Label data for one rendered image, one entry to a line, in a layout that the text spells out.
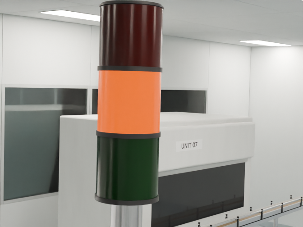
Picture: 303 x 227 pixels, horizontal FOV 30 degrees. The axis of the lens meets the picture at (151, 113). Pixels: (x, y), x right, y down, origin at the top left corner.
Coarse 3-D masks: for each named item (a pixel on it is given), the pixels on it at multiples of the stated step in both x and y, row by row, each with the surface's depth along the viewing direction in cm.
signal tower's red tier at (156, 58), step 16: (112, 16) 42; (128, 16) 41; (144, 16) 42; (160, 16) 43; (112, 32) 42; (128, 32) 41; (144, 32) 42; (160, 32) 43; (112, 48) 42; (128, 48) 42; (144, 48) 42; (160, 48) 43; (112, 64) 42; (128, 64) 42; (144, 64) 42; (160, 64) 43
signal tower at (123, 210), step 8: (112, 0) 42; (120, 0) 42; (128, 0) 41; (136, 0) 41; (160, 72) 43; (104, 136) 42; (112, 136) 42; (120, 136) 42; (128, 136) 42; (136, 136) 42; (144, 136) 42; (152, 136) 43; (160, 136) 44; (96, 200) 43; (104, 200) 43; (112, 200) 42; (120, 200) 42; (128, 200) 42; (136, 200) 42; (144, 200) 42; (152, 200) 43; (112, 208) 44; (120, 208) 43; (128, 208) 43; (136, 208) 44; (112, 216) 44; (120, 216) 43; (128, 216) 43; (136, 216) 44; (112, 224) 44; (120, 224) 43; (128, 224) 43; (136, 224) 44
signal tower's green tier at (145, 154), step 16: (112, 144) 42; (128, 144) 42; (144, 144) 42; (96, 160) 44; (112, 160) 42; (128, 160) 42; (144, 160) 42; (96, 176) 44; (112, 176) 42; (128, 176) 42; (144, 176) 42; (96, 192) 44; (112, 192) 42; (128, 192) 42; (144, 192) 42
